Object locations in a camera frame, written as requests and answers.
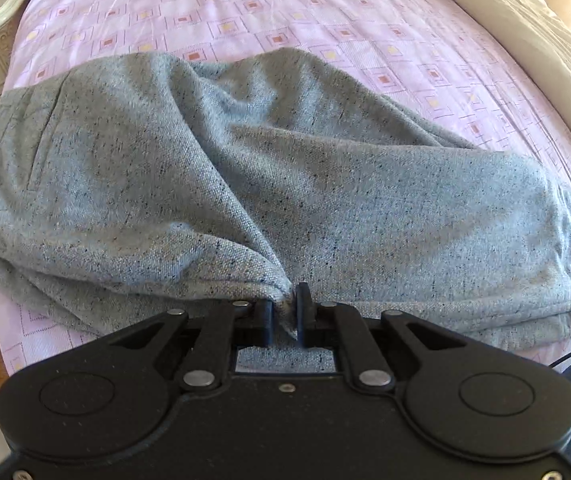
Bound cream duvet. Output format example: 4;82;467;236
410;0;571;173

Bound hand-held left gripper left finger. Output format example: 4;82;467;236
108;300;274;394

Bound pink patterned bed sheet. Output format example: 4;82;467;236
0;0;571;379

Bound grey speckled pants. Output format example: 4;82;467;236
0;47;571;376

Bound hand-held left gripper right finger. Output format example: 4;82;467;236
294;282;469;397

